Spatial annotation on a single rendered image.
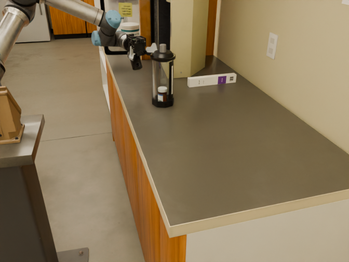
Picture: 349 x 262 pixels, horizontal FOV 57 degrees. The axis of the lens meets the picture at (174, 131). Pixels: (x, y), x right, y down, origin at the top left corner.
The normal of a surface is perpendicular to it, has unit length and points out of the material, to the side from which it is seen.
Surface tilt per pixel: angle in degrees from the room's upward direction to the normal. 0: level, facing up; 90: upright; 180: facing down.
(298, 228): 90
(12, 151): 0
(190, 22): 90
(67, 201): 0
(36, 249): 90
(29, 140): 0
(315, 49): 90
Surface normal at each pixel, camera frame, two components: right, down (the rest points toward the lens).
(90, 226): 0.01, -0.87
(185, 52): 0.28, 0.47
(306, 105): -0.96, 0.13
